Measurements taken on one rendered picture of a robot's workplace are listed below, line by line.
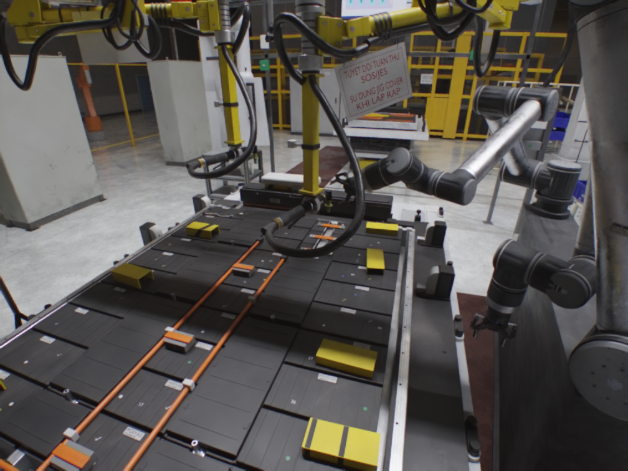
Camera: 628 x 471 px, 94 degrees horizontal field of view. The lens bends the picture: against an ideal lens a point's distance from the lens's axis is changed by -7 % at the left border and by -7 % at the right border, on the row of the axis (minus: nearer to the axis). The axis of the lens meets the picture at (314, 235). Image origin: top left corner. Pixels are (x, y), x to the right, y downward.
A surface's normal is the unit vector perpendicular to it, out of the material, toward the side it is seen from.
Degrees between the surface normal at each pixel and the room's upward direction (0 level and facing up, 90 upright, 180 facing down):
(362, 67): 90
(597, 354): 86
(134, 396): 0
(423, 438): 0
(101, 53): 90
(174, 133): 90
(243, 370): 0
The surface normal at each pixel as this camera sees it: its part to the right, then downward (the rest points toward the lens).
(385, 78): 0.34, 0.43
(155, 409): 0.00, -0.89
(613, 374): -0.84, 0.25
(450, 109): -0.29, 0.44
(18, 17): 0.12, 0.45
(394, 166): -0.68, -0.21
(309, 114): -0.54, 0.38
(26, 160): 0.96, 0.13
